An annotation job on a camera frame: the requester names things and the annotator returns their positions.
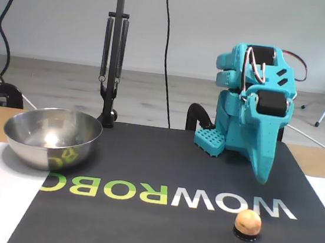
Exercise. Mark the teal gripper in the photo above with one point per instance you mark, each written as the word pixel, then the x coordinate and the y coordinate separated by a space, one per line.
pixel 263 131

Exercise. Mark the orange ball with black base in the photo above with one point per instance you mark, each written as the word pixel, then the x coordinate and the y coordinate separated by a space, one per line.
pixel 248 222

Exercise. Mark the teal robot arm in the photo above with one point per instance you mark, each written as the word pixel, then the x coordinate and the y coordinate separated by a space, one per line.
pixel 225 120

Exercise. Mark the metal bowl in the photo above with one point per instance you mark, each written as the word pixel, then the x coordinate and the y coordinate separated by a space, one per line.
pixel 28 152

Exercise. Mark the black mat with WOWROBO print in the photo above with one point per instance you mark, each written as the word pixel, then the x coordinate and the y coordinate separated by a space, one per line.
pixel 137 228

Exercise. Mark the black coil spring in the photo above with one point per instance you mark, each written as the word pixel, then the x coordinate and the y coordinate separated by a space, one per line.
pixel 106 49
pixel 122 51

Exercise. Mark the black stand pole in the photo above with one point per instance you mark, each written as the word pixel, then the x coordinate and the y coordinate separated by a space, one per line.
pixel 117 33

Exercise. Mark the large black table clamp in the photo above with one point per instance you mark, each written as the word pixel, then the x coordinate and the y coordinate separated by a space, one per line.
pixel 14 94

